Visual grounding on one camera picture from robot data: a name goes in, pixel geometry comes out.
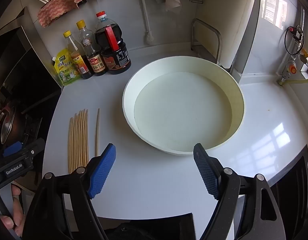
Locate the gas controller with red button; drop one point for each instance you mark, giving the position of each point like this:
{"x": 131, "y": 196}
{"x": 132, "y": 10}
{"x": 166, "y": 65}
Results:
{"x": 296, "y": 33}

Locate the long wooden chopstick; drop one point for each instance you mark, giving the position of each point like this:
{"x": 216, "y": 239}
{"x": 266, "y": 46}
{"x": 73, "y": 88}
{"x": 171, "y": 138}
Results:
{"x": 97, "y": 135}

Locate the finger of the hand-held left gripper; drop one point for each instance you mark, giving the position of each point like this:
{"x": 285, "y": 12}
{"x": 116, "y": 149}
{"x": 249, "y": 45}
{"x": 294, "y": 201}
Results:
{"x": 12, "y": 148}
{"x": 35, "y": 147}

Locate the yellow-capped soy sauce bottle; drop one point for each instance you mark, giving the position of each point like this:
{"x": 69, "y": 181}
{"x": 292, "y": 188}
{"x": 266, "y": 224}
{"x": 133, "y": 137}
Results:
{"x": 87, "y": 45}

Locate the dark pot with lid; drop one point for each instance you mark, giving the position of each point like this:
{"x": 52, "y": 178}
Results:
{"x": 11, "y": 127}

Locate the white cutting board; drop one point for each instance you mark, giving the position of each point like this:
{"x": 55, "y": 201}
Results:
{"x": 226, "y": 17}

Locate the bundle of wooden chopsticks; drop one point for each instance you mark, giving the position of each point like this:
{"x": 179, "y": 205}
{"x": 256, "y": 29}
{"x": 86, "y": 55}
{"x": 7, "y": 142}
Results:
{"x": 79, "y": 142}

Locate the small yellow-capped vinegar bottle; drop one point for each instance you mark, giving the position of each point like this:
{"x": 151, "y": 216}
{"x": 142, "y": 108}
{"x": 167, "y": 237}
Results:
{"x": 76, "y": 57}

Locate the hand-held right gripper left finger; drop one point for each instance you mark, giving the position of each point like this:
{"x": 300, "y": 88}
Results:
{"x": 101, "y": 172}

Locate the pink striped dishcloth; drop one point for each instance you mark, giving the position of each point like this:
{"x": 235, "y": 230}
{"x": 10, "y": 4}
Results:
{"x": 59, "y": 5}

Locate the grey gas valve orange knob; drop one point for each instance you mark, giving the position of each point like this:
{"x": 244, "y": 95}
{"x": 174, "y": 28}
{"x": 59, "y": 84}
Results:
{"x": 292, "y": 68}

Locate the black gas stove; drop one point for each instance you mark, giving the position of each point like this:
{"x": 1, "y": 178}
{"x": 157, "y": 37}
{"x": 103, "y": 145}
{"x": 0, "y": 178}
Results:
{"x": 31, "y": 130}

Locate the white dish brush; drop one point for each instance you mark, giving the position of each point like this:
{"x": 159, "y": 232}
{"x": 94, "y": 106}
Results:
{"x": 149, "y": 37}

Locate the steel cutting board stand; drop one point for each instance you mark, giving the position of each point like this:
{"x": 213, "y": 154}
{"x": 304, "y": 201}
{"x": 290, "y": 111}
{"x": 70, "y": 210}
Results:
{"x": 206, "y": 52}

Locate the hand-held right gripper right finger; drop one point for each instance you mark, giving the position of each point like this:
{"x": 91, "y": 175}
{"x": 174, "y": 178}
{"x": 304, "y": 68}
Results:
{"x": 206, "y": 172}

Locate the yellow seasoning pouch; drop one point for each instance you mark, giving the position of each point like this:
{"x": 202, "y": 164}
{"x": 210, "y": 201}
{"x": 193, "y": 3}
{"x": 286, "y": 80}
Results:
{"x": 65, "y": 70}

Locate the person's left hand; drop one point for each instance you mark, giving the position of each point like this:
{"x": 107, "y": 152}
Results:
{"x": 19, "y": 217}

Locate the white round tray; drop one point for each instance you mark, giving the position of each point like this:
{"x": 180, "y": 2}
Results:
{"x": 181, "y": 110}

